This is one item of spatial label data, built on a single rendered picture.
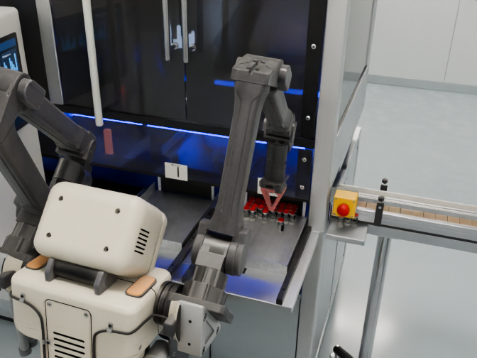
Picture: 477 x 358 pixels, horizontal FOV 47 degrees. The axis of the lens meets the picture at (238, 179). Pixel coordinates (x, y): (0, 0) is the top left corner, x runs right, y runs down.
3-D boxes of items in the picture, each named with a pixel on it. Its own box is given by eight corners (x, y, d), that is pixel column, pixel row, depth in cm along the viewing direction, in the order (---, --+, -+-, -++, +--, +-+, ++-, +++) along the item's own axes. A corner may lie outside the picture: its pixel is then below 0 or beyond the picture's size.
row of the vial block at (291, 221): (245, 213, 196) (246, 202, 194) (295, 222, 191) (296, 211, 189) (244, 217, 194) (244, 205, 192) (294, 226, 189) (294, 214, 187)
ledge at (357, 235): (332, 218, 198) (332, 213, 197) (368, 224, 195) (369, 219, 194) (325, 238, 186) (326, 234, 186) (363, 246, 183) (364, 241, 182)
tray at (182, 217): (154, 190, 210) (154, 182, 209) (218, 202, 203) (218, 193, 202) (108, 236, 182) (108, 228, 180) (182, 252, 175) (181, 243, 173)
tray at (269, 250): (239, 205, 201) (239, 197, 200) (309, 218, 194) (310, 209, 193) (205, 257, 172) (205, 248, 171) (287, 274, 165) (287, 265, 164)
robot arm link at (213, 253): (192, 271, 108) (217, 278, 107) (207, 224, 112) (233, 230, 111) (199, 283, 116) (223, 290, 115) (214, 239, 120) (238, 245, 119)
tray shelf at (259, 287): (143, 192, 212) (143, 187, 212) (323, 225, 194) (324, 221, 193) (72, 262, 172) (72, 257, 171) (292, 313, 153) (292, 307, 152)
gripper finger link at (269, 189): (286, 207, 163) (289, 176, 160) (280, 215, 157) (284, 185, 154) (264, 202, 165) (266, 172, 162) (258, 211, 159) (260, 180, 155)
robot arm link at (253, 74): (227, 46, 105) (278, 55, 102) (244, 54, 118) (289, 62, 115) (188, 269, 112) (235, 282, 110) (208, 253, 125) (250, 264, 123)
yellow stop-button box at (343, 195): (335, 204, 187) (337, 186, 184) (356, 208, 185) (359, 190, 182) (331, 215, 181) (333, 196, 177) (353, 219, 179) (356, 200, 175)
